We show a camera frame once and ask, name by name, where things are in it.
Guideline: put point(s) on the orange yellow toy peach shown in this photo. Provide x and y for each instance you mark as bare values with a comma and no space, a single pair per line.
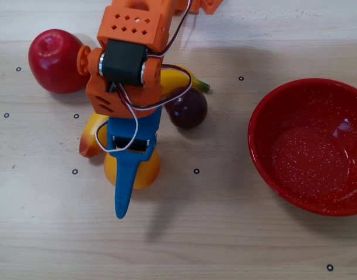
149,175

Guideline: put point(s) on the blue gripper body with servo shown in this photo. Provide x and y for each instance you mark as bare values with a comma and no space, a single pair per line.
137,126

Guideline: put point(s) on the red speckled bowl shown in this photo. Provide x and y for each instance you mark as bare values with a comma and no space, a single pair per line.
307,163

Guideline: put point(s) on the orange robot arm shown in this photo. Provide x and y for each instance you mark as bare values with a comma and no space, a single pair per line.
129,29

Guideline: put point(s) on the orange robot base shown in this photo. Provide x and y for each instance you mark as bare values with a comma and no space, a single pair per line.
210,6

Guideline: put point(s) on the red toy apple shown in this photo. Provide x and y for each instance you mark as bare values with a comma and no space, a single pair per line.
53,64

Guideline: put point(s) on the dark purple toy plum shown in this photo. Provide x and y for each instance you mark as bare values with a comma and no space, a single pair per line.
187,113

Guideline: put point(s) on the yellow toy banana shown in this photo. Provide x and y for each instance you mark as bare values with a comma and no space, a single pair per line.
92,137

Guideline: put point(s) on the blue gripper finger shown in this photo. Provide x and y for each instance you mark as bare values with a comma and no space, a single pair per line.
126,181

